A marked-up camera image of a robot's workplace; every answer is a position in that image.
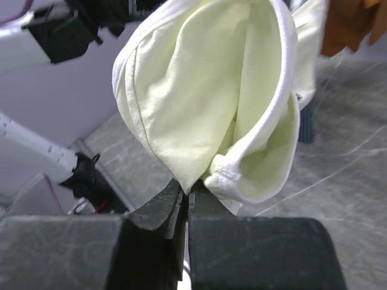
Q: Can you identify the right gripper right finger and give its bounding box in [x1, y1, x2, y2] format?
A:
[188, 182, 346, 289]

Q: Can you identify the brown orange underwear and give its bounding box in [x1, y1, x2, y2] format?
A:
[320, 0, 386, 57]

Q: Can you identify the navy striped underwear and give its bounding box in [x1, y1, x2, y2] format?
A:
[298, 103, 315, 144]

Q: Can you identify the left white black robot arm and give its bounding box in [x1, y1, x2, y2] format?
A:
[1, 1, 141, 213]

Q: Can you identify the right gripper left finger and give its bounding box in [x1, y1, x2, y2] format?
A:
[1, 180, 184, 289]

